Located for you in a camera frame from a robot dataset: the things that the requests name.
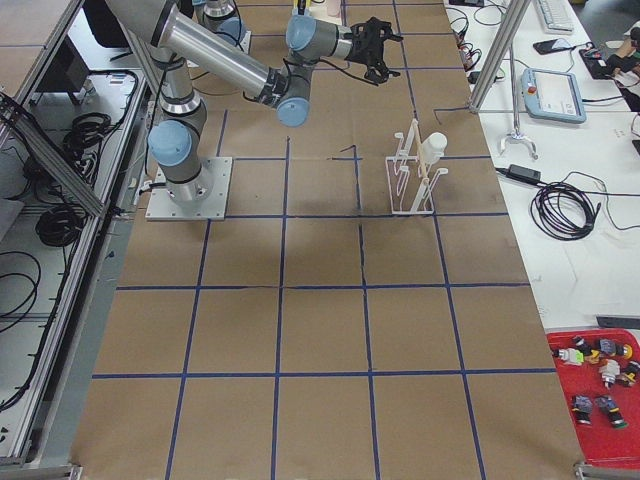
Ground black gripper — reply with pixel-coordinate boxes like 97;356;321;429
349;17;401;84

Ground white green-lined cup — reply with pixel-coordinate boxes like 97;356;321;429
421;132;448;166

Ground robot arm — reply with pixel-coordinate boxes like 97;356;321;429
192;0;246;47
107;1;402;206

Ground pink cup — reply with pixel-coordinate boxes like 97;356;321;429
326;0;341;17

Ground cream plastic tray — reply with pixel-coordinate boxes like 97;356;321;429
293;0;341;18

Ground silver reacher grabber tool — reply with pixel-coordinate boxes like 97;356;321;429
499;42;538;160

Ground black smartphone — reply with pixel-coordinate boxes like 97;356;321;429
532;38;574;55

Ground black power adapter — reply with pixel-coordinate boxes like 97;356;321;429
507;164;541;185

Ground blue teach pendant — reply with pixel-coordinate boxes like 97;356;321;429
521;68;586;124

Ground white keyboard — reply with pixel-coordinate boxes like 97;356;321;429
533;0;574;35

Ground red parts tray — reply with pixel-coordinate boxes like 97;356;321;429
547;329;639;470

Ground white wire cup rack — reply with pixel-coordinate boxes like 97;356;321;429
385;119;448;216

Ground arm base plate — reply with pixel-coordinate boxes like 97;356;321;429
146;157;233;221
217;30;252;53

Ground aluminium frame post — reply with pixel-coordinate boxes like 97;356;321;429
468;0;530;113

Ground coiled black cable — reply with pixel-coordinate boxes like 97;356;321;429
529;172;640;242

